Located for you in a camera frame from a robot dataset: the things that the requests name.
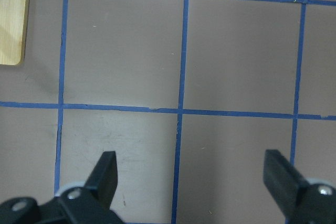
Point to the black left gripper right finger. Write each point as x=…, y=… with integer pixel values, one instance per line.
x=300, y=199

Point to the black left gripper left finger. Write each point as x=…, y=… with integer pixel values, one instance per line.
x=89, y=203

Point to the wooden cup stand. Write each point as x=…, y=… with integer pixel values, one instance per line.
x=14, y=17

